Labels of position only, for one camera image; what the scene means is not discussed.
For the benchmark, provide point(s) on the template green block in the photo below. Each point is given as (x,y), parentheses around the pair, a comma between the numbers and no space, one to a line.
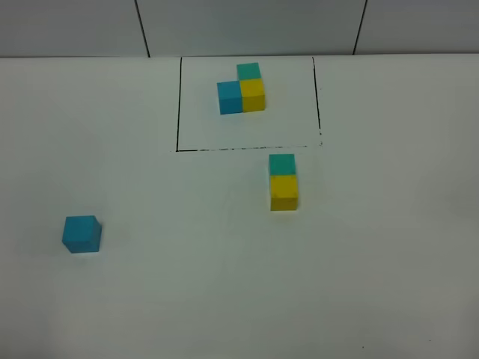
(248,71)

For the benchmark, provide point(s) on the template yellow block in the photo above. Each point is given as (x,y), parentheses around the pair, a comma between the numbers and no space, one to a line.
(253,95)

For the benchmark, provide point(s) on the template blue block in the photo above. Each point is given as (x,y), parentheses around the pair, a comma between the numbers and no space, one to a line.
(230,97)

